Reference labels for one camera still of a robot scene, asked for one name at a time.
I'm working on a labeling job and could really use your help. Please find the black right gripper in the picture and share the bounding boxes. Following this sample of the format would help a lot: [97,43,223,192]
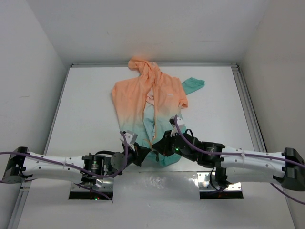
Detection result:
[153,129,197,162]

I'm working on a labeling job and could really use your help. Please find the orange and teal jacket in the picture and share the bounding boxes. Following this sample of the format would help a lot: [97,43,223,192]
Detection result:
[111,56,205,167]

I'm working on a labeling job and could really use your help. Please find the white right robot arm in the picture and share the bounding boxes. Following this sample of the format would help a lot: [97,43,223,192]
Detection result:
[152,131,305,191]

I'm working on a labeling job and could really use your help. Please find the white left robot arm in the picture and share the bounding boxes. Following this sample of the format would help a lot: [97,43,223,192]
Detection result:
[1,144,150,185]

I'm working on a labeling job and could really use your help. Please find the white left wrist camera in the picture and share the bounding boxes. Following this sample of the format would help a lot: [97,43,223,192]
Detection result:
[120,130,138,145]

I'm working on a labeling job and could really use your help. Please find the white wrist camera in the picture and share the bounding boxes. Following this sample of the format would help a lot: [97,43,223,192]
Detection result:
[120,130,138,145]
[169,116,185,128]

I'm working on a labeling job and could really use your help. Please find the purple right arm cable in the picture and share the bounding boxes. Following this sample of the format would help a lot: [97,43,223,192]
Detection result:
[173,114,305,206]

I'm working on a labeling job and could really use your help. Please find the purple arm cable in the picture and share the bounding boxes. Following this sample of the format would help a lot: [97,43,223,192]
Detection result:
[0,130,132,201]
[173,114,305,206]

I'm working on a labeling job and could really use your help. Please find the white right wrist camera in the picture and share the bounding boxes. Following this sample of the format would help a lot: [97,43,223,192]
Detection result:
[169,116,185,128]

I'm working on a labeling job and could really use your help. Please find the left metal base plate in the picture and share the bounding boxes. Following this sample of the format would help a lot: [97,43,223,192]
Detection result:
[66,175,114,192]

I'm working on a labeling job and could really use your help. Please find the metal base plate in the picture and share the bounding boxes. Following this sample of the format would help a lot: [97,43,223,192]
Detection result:
[66,175,114,192]
[197,171,242,192]

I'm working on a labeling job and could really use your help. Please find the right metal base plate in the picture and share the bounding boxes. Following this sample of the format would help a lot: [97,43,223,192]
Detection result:
[197,171,242,192]

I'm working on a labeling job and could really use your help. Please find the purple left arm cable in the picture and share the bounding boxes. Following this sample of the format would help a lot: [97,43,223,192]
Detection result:
[0,130,132,201]

